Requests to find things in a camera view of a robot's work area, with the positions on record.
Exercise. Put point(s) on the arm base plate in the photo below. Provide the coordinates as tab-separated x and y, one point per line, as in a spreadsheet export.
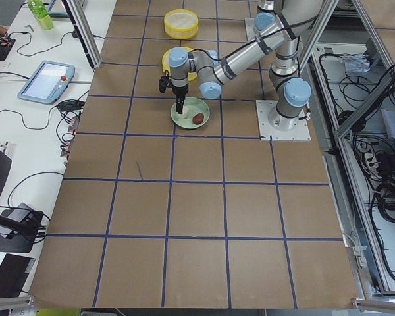
250	27
273	126

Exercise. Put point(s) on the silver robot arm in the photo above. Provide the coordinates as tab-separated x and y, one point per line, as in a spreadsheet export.
285	25

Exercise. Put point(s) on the black camera stand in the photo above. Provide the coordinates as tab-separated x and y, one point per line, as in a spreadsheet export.
20	227

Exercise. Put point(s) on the brown bun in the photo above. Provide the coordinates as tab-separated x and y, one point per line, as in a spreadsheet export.
198	119

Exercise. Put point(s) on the blue teach pendant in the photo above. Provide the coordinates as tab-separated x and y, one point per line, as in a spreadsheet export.
47	83

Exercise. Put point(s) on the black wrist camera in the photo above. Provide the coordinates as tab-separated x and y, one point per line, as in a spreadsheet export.
164	83

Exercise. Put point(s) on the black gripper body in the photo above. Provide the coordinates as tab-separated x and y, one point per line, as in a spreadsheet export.
180	91

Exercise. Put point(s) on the light green plate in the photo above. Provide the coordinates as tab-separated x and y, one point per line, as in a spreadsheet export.
194	106

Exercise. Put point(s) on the white steamed bun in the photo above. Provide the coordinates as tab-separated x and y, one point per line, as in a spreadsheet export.
183	114

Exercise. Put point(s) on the aluminium frame post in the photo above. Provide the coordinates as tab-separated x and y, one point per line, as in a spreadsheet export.
82	28

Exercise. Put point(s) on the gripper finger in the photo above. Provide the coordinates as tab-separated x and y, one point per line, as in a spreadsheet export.
178	105
181	104

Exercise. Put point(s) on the green plastic bottle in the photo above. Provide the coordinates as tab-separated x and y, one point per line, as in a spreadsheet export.
41	14

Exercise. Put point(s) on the yellow steamer basket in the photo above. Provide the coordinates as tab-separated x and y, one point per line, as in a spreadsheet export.
165	66
181	24

